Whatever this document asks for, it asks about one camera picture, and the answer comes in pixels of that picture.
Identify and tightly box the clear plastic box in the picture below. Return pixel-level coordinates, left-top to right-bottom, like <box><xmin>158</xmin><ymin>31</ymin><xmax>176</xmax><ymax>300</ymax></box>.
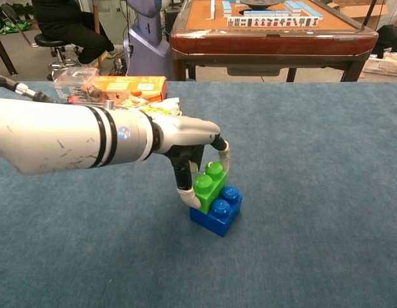
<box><xmin>53</xmin><ymin>66</ymin><xmax>99</xmax><ymax>104</ymax></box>

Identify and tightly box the mahjong tile row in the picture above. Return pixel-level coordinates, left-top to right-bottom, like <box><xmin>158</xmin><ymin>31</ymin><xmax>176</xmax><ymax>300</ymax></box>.
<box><xmin>226</xmin><ymin>15</ymin><xmax>320</xmax><ymax>28</ymax></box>

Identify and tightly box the brown mahjong table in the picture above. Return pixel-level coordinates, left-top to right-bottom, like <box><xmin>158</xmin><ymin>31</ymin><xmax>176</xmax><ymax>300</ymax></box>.
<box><xmin>169</xmin><ymin>0</ymin><xmax>378</xmax><ymax>83</ymax></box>

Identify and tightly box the person in black clothes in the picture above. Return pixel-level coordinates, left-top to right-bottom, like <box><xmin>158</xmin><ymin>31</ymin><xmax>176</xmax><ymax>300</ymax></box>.
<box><xmin>31</xmin><ymin>0</ymin><xmax>124</xmax><ymax>65</ymax></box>

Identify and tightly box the white plastic basket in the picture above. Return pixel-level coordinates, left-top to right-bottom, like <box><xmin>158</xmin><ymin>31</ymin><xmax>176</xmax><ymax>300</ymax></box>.
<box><xmin>361</xmin><ymin>56</ymin><xmax>397</xmax><ymax>78</ymax></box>

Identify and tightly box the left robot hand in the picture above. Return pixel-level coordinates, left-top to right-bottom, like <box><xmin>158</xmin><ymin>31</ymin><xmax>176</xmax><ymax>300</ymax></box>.
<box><xmin>151</xmin><ymin>115</ymin><xmax>232</xmax><ymax>211</ymax></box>

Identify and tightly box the green toy block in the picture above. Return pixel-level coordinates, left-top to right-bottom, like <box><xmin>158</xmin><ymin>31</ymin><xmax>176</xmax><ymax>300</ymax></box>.
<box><xmin>193</xmin><ymin>162</ymin><xmax>228</xmax><ymax>214</ymax></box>

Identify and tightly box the black round stool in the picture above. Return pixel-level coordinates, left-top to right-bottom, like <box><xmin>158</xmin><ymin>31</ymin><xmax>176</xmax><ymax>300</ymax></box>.
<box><xmin>33</xmin><ymin>33</ymin><xmax>82</xmax><ymax>81</ymax></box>

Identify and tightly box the orange snack box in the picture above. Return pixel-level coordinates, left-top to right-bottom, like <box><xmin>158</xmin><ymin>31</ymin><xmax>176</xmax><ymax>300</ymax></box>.
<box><xmin>85</xmin><ymin>76</ymin><xmax>168</xmax><ymax>105</ymax></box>

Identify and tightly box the yellow biscuit packet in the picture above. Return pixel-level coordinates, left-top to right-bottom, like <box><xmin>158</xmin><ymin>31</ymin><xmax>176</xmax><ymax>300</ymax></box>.
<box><xmin>121</xmin><ymin>97</ymin><xmax>183</xmax><ymax>117</ymax></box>

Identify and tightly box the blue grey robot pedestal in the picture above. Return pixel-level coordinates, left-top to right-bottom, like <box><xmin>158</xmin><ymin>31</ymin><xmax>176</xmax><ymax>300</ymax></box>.
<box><xmin>122</xmin><ymin>0</ymin><xmax>172</xmax><ymax>81</ymax></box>

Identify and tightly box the black bag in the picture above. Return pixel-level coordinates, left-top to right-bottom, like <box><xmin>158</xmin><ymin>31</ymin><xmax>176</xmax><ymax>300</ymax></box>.
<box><xmin>374</xmin><ymin>24</ymin><xmax>397</xmax><ymax>58</ymax></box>

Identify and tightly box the blue toy block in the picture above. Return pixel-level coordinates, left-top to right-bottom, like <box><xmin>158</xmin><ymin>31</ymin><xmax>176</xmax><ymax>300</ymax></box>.
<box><xmin>189</xmin><ymin>185</ymin><xmax>243</xmax><ymax>237</ymax></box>

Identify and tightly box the blue felt table cover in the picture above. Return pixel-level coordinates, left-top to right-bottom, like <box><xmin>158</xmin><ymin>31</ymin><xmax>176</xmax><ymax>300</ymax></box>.
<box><xmin>0</xmin><ymin>80</ymin><xmax>397</xmax><ymax>308</ymax></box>

